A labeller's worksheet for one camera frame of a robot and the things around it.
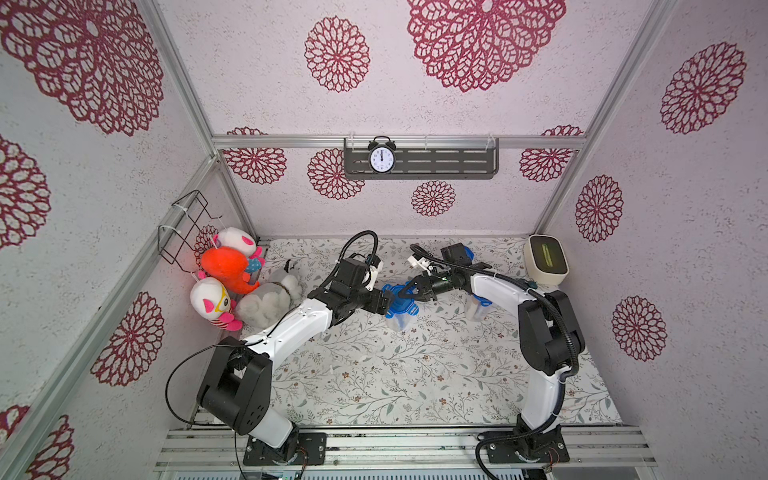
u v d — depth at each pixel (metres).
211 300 0.80
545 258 1.07
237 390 0.43
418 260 0.85
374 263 0.76
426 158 0.93
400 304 0.87
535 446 0.65
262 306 0.88
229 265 0.89
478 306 0.92
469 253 0.97
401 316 0.88
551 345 0.51
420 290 0.81
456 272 0.76
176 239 0.75
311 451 0.73
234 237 0.94
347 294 0.66
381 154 0.90
